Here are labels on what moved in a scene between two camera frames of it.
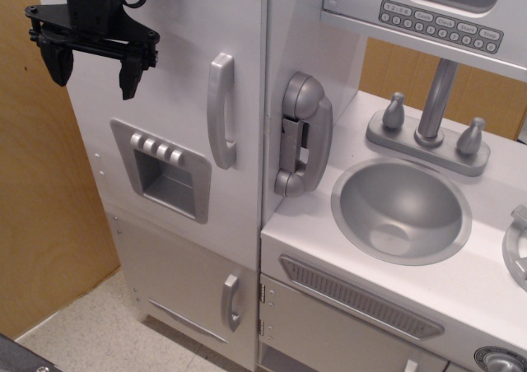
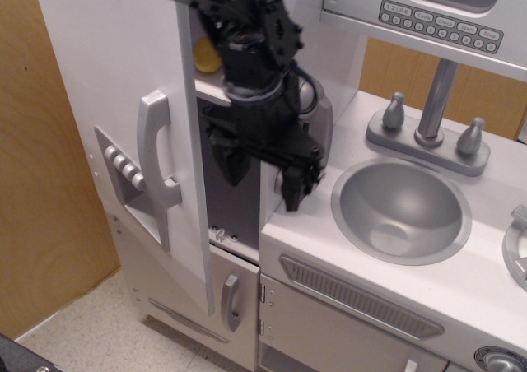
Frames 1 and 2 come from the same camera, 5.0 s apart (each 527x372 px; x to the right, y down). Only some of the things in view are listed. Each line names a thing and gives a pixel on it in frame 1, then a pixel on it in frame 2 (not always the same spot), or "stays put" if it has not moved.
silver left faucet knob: (394, 114) stays put
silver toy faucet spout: (429, 133) stays put
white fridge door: (236, 222) -> (118, 42)
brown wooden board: (54, 238) stays put
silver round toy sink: (403, 210) stays put
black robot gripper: (95, 20) -> (264, 116)
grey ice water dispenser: (165, 173) -> (129, 181)
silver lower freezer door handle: (231, 318) stays put
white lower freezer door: (206, 300) stays put
